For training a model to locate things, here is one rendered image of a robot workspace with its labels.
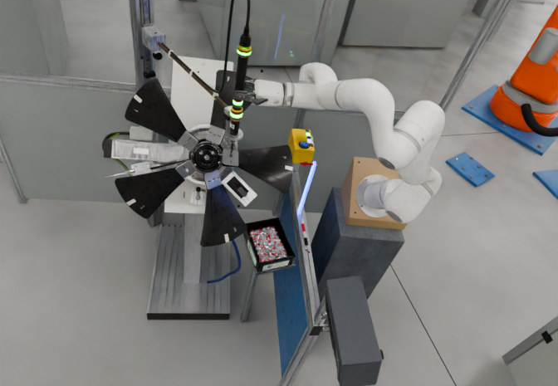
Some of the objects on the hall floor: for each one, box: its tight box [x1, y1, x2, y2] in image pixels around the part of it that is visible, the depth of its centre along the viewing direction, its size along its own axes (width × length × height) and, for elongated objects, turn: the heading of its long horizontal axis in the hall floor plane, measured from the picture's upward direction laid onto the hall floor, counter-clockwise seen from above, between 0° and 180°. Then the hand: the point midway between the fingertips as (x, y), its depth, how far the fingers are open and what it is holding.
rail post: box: [278, 326, 319, 386], centre depth 188 cm, size 4×4×78 cm
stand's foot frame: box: [147, 225, 230, 320], centre depth 254 cm, size 62×46×8 cm
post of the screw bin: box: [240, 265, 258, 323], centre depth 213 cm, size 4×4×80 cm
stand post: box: [184, 213, 204, 285], centre depth 219 cm, size 4×9×91 cm, turn 85°
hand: (239, 89), depth 142 cm, fingers open, 6 cm apart
